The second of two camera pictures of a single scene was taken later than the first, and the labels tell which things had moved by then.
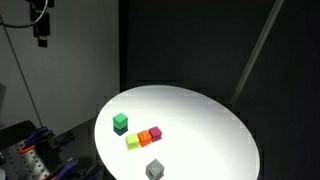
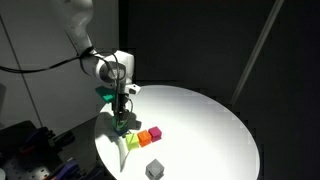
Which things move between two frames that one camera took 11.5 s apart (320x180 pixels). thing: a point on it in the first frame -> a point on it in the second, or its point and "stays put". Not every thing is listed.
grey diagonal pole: (256, 51) stays put
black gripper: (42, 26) -> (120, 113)
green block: (120, 121) stays put
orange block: (144, 138) stays put
